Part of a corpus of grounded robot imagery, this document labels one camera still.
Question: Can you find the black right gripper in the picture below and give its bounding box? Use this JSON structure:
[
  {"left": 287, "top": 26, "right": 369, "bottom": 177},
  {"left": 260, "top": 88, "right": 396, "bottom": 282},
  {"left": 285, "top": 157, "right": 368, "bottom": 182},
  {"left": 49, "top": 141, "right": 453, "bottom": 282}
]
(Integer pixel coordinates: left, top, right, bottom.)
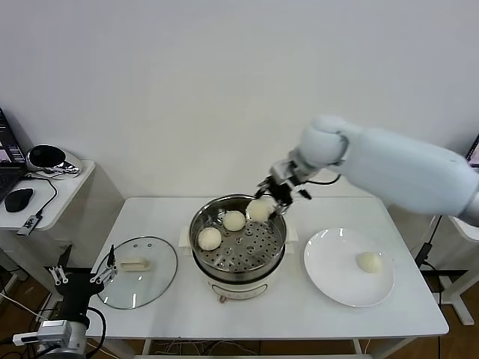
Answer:
[{"left": 256, "top": 178, "right": 296, "bottom": 222}]

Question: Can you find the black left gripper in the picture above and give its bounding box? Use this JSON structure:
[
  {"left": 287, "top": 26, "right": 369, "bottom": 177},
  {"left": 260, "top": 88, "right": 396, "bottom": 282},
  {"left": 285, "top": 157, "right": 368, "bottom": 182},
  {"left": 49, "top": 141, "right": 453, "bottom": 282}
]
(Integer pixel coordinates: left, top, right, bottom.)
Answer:
[{"left": 50, "top": 245, "right": 119, "bottom": 321}]

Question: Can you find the white steamed baozi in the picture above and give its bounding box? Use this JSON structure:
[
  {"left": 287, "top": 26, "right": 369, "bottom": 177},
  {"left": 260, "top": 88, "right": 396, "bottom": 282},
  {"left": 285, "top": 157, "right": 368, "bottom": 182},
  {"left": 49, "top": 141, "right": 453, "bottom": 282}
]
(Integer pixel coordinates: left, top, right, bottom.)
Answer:
[
  {"left": 245, "top": 197, "right": 274, "bottom": 221},
  {"left": 197, "top": 227, "right": 222, "bottom": 251},
  {"left": 355, "top": 251, "right": 384, "bottom": 273},
  {"left": 223, "top": 210, "right": 247, "bottom": 232}
]

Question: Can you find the glass lid with cream handle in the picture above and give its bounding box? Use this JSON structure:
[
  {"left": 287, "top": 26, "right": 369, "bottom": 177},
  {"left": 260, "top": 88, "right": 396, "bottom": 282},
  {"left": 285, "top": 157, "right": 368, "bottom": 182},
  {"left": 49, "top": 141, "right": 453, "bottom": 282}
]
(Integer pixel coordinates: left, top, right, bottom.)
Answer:
[{"left": 95, "top": 235, "right": 179, "bottom": 310}]

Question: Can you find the perforated steel steamer basket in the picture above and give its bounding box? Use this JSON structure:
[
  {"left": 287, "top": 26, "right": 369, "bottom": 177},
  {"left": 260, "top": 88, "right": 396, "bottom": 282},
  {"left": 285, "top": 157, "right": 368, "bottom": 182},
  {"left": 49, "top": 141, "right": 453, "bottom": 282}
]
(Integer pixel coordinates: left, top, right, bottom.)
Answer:
[{"left": 189, "top": 193, "right": 289, "bottom": 272}]

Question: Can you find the white rounded side desk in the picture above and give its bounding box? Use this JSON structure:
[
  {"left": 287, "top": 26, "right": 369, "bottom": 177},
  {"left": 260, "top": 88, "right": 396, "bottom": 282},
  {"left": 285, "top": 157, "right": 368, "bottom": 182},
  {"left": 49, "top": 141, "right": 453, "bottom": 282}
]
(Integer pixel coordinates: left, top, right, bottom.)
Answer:
[{"left": 0, "top": 159, "right": 97, "bottom": 300}]

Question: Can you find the small grey usb hub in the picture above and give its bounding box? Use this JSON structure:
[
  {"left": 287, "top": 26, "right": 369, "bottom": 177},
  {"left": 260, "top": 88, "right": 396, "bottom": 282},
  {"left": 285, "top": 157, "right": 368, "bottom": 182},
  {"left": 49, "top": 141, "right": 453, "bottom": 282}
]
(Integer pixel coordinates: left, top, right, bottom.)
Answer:
[{"left": 16, "top": 215, "right": 41, "bottom": 237}]

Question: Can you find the round white plate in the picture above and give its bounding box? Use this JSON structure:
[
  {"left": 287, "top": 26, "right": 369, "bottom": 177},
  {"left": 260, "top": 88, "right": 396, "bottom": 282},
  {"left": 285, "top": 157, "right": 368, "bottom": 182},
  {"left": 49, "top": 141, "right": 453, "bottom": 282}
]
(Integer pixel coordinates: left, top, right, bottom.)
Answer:
[{"left": 303, "top": 227, "right": 396, "bottom": 308}]

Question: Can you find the black computer mouse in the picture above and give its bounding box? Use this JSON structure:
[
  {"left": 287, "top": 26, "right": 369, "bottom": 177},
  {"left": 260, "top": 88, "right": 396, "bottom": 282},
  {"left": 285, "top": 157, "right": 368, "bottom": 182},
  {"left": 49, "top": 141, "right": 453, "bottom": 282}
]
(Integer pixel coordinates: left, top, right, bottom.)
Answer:
[{"left": 5, "top": 188, "right": 35, "bottom": 213}]

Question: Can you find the black laptop on rounded desk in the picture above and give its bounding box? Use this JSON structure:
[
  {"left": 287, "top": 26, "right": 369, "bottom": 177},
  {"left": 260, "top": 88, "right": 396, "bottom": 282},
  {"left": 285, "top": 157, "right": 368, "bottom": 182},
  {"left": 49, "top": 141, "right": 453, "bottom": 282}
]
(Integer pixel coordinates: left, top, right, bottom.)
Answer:
[{"left": 0, "top": 107, "right": 30, "bottom": 203}]

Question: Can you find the shiny chrome helmet-shaped object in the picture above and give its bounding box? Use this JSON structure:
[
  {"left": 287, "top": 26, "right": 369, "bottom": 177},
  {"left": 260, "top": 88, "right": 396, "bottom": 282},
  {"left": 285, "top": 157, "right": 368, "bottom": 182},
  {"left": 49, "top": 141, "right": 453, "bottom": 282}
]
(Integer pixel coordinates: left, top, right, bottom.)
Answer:
[{"left": 26, "top": 144, "right": 83, "bottom": 177}]

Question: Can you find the black power adapter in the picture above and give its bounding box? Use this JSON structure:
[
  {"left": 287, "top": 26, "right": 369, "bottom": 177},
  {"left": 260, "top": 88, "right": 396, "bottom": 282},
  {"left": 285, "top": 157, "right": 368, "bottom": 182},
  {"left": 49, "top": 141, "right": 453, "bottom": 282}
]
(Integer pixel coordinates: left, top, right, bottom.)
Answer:
[{"left": 414, "top": 242, "right": 433, "bottom": 267}]

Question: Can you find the white side desk with label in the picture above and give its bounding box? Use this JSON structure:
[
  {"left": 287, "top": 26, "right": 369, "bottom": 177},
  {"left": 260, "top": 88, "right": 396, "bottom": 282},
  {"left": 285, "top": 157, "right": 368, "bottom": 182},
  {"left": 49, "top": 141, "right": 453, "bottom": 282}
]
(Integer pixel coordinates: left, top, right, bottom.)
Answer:
[{"left": 447, "top": 215, "right": 479, "bottom": 326}]

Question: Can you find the dark laptop on labelled desk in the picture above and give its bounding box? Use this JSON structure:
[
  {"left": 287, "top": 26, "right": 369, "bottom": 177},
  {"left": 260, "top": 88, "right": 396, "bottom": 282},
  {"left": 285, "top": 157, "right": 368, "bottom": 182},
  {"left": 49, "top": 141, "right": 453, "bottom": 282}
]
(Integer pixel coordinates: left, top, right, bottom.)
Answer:
[{"left": 466, "top": 133, "right": 479, "bottom": 168}]

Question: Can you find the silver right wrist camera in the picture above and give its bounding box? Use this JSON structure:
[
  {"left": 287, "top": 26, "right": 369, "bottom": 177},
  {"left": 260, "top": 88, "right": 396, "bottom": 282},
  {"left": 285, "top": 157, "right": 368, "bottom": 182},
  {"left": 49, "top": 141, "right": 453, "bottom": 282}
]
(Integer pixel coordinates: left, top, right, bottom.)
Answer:
[{"left": 269, "top": 159, "right": 300, "bottom": 184}]

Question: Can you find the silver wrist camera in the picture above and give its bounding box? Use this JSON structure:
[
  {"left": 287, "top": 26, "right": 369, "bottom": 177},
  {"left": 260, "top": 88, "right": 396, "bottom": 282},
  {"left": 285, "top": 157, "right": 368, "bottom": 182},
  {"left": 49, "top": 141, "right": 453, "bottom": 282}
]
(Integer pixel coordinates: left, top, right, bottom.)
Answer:
[
  {"left": 13, "top": 320, "right": 72, "bottom": 345},
  {"left": 269, "top": 159, "right": 300, "bottom": 184}
]

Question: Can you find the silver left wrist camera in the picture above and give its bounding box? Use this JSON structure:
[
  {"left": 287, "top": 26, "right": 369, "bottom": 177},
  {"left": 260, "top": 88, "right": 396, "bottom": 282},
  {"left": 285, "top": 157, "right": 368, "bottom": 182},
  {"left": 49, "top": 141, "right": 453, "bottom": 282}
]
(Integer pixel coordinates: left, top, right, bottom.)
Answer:
[{"left": 13, "top": 320, "right": 72, "bottom": 345}]

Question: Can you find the white floor cable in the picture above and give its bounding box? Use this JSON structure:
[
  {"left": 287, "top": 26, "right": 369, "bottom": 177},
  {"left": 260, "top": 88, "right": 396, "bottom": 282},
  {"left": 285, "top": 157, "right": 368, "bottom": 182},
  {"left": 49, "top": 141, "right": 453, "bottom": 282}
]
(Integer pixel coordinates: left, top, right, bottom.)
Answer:
[{"left": 0, "top": 291, "right": 49, "bottom": 323}]

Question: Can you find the thin black usb cable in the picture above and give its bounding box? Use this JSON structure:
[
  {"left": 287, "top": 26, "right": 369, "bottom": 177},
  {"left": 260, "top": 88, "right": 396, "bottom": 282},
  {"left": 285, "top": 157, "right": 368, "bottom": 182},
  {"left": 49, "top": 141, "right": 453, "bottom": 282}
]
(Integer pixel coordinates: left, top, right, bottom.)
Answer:
[{"left": 20, "top": 174, "right": 59, "bottom": 220}]

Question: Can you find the black laptop charger cable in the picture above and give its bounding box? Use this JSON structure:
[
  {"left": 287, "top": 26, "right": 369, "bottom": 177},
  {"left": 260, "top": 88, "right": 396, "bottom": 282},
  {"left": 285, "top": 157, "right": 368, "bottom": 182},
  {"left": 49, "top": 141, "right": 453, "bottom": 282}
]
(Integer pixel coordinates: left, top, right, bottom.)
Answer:
[{"left": 426, "top": 215, "right": 445, "bottom": 246}]

